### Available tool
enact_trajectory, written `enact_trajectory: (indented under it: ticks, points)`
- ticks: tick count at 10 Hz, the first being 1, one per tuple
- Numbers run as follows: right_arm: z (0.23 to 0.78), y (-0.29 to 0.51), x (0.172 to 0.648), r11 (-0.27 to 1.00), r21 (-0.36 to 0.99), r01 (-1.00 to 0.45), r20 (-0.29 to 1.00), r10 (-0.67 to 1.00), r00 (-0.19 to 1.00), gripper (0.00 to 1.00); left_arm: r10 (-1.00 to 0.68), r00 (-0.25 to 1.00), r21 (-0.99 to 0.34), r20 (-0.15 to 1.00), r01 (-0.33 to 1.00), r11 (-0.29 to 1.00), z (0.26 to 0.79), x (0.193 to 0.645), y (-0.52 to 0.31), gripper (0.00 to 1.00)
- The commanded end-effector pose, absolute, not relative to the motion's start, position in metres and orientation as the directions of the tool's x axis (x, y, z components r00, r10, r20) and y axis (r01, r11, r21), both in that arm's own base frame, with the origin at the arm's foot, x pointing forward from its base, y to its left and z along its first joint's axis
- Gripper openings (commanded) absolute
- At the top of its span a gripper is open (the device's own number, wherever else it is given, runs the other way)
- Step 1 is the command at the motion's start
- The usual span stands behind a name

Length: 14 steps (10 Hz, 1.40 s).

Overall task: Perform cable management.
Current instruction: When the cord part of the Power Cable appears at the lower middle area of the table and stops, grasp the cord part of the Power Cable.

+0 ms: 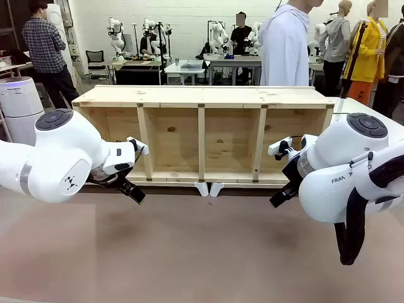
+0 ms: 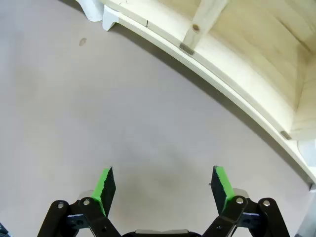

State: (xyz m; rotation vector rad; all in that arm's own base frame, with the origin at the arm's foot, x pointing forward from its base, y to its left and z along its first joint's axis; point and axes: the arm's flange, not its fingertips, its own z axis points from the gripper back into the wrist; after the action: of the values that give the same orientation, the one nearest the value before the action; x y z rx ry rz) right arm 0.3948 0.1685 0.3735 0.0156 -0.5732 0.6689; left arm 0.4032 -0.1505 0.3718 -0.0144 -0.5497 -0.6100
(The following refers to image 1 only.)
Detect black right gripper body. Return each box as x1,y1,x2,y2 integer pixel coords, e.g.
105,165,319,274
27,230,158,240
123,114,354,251
281,153,304,192

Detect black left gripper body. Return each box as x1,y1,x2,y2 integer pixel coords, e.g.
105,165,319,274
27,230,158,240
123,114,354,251
86,163,136,190

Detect white side table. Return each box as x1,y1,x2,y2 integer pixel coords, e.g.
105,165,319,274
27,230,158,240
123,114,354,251
330,96,404,127

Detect dark workbench table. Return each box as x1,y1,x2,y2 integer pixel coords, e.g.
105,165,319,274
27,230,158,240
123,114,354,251
111,58,165,86

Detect white cylindrical air purifier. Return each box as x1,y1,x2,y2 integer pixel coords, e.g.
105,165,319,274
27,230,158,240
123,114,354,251
0,76,45,146

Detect wooden four-compartment shelf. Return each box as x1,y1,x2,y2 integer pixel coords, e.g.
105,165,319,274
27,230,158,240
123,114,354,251
71,84,336,185

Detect black mesh office chair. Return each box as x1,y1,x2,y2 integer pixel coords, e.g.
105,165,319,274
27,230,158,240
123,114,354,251
85,50,110,85

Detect person in white hoodie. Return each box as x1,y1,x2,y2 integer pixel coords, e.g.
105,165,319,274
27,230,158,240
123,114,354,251
258,0,326,87

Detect grey long table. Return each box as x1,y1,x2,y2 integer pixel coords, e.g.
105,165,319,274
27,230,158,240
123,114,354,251
203,53,263,86

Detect small white table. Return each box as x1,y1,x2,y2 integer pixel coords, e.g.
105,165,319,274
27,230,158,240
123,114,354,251
164,59,210,86

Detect black stand with orange band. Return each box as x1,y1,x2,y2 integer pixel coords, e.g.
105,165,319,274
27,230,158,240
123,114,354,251
340,18,369,99

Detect mannequin in yellow jacket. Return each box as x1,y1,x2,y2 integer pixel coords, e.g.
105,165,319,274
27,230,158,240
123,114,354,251
348,0,388,107

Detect mannequin in grey hoodie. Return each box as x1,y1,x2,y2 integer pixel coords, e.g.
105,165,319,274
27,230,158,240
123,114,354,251
321,0,352,97

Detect tall white air conditioner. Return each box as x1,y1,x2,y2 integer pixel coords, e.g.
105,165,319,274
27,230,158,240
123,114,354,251
45,3,78,90

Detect seated person in black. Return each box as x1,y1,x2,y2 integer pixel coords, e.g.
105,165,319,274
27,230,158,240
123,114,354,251
139,31,162,56

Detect light wooden desk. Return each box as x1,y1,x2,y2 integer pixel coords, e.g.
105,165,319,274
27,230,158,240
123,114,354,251
0,61,34,80

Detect person in plaid shirt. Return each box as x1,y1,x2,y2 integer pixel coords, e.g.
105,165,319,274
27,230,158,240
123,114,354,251
21,0,80,110

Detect person in black t-shirt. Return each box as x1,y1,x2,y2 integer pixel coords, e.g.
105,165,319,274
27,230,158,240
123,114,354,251
230,11,254,56

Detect mannequin in dark jacket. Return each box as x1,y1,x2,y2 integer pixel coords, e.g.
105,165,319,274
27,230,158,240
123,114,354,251
372,6,404,119

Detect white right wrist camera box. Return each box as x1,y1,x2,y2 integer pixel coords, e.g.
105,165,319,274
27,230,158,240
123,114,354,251
267,136,296,160

